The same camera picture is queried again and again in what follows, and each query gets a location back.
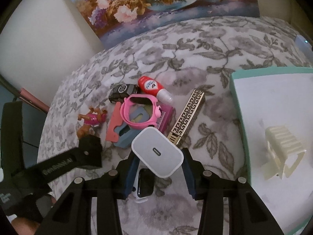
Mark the white smart watch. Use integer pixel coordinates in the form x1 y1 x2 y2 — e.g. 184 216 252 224
132 168 155 204

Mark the white ribbed plastic adapter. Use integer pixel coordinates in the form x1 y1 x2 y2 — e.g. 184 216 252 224
262 126 306 180

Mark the pink blue toy gun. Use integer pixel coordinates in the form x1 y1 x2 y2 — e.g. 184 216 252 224
106 102 150 149

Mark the pink helmet puppy toy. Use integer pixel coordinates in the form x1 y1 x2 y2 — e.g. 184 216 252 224
76 106 108 139

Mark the white USB wall charger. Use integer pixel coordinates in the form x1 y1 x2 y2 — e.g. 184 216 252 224
131 127 184 178

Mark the magenta rectangular case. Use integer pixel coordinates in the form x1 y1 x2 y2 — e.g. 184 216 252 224
155 103 174 133

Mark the person's left hand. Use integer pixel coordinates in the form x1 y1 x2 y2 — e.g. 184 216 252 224
6 193 57 235

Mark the teal rimmed white box lid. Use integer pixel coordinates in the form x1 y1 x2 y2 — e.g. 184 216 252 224
229 67 312 234

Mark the red white small bottle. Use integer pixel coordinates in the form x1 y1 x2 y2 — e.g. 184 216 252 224
137 76 173 105

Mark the grey floral blanket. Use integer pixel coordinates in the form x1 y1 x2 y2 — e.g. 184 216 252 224
38 16 312 234

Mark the white power strip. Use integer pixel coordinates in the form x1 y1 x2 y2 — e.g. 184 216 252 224
295 34 312 55

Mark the floral still life painting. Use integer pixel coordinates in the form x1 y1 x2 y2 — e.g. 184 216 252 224
71 0 260 49

